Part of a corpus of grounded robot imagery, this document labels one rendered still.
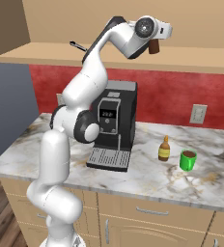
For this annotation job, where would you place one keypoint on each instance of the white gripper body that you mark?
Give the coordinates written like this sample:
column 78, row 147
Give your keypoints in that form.
column 168, row 31

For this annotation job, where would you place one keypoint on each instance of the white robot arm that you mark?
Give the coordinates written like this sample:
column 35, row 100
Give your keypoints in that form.
column 85, row 87

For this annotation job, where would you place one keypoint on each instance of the brown cinnamon bottle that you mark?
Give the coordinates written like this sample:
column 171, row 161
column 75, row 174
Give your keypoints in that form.
column 154, row 47

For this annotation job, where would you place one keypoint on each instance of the amber honey bottle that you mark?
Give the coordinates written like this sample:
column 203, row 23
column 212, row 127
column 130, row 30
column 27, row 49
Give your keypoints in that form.
column 164, row 150

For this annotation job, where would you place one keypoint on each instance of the green mug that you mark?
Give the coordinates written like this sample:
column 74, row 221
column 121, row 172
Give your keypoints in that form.
column 187, row 161

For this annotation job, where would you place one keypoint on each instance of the tan cabinet door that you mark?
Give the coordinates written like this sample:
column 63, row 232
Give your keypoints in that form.
column 4, row 29

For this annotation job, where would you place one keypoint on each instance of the black coffee machine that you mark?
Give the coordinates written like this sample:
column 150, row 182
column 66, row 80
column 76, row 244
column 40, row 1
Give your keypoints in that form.
column 123, row 112

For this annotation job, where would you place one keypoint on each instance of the grey fridge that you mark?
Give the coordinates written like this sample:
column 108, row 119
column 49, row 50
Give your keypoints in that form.
column 11, row 109

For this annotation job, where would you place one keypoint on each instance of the tan wall cabinet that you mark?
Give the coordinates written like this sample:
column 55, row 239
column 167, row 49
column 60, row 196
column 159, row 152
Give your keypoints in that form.
column 194, row 35

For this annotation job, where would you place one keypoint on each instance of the white wall socket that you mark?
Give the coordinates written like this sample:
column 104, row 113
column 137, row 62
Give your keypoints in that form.
column 59, row 99
column 198, row 114

